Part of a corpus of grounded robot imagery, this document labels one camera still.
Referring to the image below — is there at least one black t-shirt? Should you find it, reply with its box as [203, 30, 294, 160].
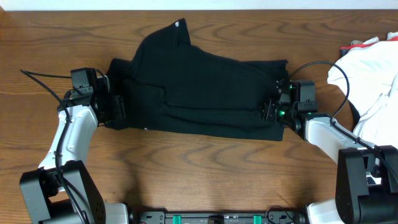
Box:
[107, 19, 288, 141]

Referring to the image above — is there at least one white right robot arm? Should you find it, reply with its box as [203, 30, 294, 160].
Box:
[261, 80, 397, 223]

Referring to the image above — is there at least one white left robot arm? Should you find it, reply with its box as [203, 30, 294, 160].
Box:
[19, 75, 131, 223]

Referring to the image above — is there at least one white clothes pile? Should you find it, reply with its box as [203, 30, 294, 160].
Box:
[335, 41, 397, 147]

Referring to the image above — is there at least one red and white garment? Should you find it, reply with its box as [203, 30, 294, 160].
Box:
[340, 32, 397, 56]

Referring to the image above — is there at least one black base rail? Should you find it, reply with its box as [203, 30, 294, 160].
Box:
[128, 205, 310, 224]

